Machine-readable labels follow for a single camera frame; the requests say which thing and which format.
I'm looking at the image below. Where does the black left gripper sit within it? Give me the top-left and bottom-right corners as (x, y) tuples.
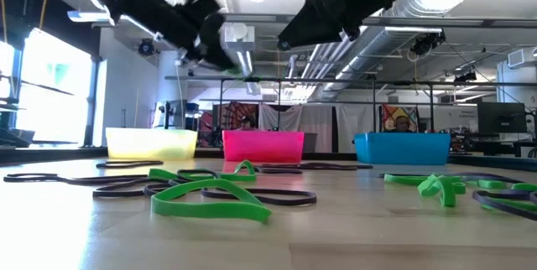
(112, 0), (237, 70)

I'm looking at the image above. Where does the monitor on arm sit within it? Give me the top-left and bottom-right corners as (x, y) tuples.
(153, 99), (189, 131)

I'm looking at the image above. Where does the white ceiling box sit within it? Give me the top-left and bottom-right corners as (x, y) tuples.
(224, 23), (256, 52)

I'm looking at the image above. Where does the white hanging sheet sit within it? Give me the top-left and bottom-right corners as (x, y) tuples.
(258, 102), (378, 153)

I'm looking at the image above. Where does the colourful patchwork quilt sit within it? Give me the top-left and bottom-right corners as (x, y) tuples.
(380, 104), (420, 134)

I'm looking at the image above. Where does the pink plastic basket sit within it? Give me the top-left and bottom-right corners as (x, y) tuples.
(222, 130), (305, 164)

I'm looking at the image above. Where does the grey bin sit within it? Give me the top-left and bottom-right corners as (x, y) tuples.
(302, 132), (319, 153)

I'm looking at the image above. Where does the yellow plastic basket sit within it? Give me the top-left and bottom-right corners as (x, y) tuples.
(104, 127), (199, 162)

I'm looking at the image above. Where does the long ceiling strip light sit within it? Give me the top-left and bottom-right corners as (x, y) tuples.
(66, 8), (127, 23)

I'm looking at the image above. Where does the black pipe rack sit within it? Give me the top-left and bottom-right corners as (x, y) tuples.
(165, 75), (537, 133)

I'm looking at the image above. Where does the blue plastic basket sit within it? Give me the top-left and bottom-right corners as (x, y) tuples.
(353, 132), (452, 166)

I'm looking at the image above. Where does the large bright window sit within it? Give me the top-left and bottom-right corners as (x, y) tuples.
(0, 28), (94, 148)

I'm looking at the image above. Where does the black monitor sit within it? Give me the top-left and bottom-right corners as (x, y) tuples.
(477, 101), (529, 134)

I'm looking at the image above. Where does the silver ventilation duct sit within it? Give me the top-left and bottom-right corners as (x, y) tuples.
(289, 0), (446, 103)

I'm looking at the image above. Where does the black ceiling camera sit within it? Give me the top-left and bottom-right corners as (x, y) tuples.
(137, 38), (156, 57)

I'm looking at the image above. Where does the white wall air unit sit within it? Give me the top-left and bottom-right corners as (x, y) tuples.
(506, 47), (537, 70)

